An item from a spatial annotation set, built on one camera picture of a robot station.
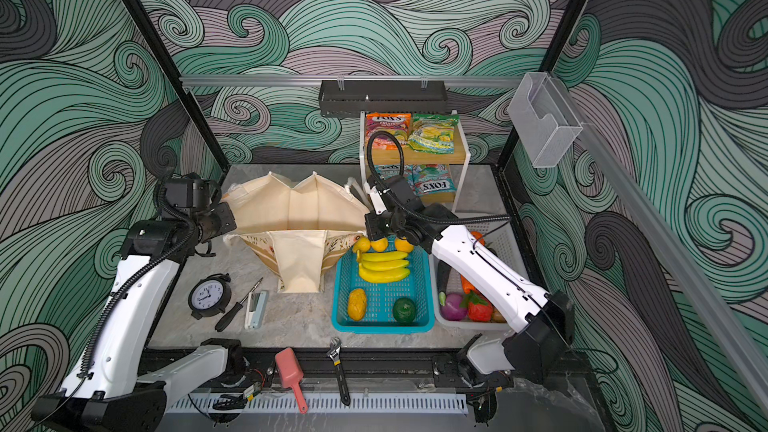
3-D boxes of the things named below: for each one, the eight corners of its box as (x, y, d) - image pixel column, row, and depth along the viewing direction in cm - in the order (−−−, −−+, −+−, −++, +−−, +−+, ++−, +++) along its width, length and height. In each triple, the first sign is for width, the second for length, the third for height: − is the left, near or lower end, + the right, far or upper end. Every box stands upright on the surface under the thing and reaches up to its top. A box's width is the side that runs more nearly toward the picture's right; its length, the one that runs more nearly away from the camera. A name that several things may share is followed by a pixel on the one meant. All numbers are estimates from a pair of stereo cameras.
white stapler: (245, 330, 82) (242, 327, 79) (252, 295, 88) (249, 291, 86) (263, 328, 82) (260, 325, 80) (268, 293, 88) (266, 290, 86)
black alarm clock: (192, 321, 83) (186, 318, 80) (195, 284, 90) (189, 279, 88) (231, 310, 85) (226, 306, 83) (231, 274, 92) (227, 269, 90)
